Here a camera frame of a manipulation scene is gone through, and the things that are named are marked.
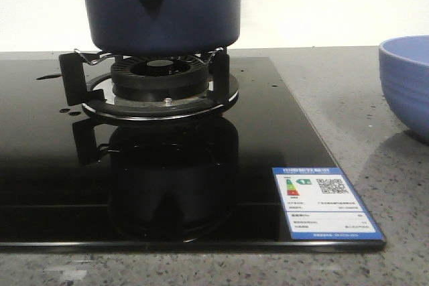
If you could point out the black pot support grate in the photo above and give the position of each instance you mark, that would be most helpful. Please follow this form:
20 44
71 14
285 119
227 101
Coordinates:
87 82

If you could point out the blue energy label sticker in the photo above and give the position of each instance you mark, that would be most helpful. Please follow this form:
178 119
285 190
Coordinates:
321 204

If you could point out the light blue ribbed bowl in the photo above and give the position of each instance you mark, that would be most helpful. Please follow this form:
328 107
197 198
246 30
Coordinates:
403 72

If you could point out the black gas burner head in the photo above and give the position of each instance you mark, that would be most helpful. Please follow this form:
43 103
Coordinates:
153 80

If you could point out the black glass gas stove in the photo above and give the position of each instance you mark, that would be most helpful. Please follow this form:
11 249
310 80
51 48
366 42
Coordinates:
72 183

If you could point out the dark blue pot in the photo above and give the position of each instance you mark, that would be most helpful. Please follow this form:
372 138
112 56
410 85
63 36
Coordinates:
163 27

